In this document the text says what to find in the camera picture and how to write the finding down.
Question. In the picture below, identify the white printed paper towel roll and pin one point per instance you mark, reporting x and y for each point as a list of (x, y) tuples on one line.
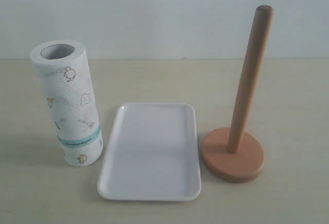
[(63, 72)]

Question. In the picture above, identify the wooden paper towel holder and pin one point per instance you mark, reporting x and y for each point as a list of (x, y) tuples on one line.
[(231, 153)]

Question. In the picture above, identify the white rectangular plastic tray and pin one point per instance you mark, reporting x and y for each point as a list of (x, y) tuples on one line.
[(152, 154)]

